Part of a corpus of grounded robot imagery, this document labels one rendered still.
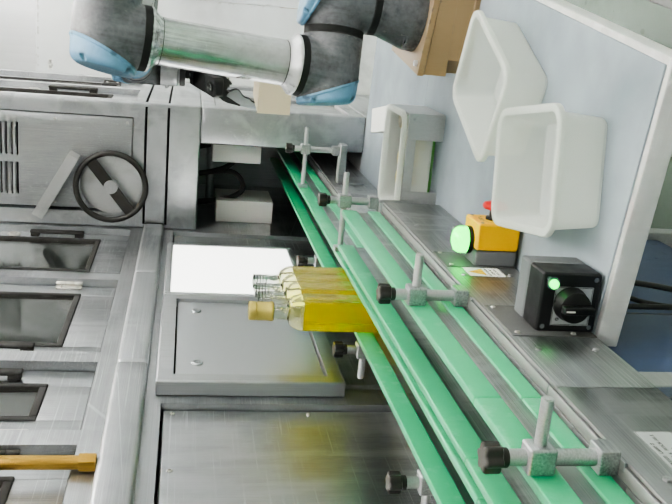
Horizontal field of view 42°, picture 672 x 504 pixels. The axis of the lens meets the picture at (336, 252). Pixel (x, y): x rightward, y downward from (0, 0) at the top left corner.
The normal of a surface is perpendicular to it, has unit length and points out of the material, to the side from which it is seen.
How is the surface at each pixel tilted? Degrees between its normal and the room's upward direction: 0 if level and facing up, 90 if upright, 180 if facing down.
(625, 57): 0
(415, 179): 90
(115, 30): 102
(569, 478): 90
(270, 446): 91
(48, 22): 90
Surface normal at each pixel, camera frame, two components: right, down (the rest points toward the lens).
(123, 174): 0.16, 0.28
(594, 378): 0.09, -0.96
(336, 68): 0.37, 0.10
